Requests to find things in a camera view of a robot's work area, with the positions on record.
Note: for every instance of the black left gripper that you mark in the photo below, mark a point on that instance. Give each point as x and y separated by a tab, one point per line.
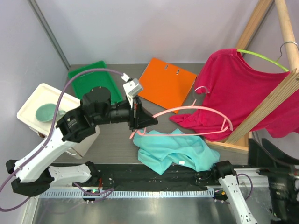
139	116

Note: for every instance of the pink plastic hanger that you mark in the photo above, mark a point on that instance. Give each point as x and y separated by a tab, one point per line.
218	127

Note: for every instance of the teal t shirt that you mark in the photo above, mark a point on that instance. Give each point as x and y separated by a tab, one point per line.
159	151

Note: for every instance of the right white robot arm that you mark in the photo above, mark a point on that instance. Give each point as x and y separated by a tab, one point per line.
275	169

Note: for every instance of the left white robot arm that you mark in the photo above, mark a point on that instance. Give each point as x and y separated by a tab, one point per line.
35	173

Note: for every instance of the magenta t shirt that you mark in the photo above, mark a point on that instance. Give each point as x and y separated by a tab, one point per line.
223	65

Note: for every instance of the green plastic hanger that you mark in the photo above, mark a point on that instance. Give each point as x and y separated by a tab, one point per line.
275	62

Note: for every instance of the green plastic tray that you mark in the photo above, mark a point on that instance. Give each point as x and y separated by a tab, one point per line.
85	83

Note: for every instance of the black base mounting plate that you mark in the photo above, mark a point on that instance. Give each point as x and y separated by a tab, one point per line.
138	177

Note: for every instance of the teal ceramic cup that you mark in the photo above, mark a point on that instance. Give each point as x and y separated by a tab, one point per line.
45	113

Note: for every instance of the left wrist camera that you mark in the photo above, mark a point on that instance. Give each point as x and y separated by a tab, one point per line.
132	88

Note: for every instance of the orange ring binder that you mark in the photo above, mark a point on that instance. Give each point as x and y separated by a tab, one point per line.
165	84

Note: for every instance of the white slotted cable duct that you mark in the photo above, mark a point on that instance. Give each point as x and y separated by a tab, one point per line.
76	193

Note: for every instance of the wooden clothes rack frame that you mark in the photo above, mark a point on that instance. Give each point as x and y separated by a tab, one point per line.
264	95

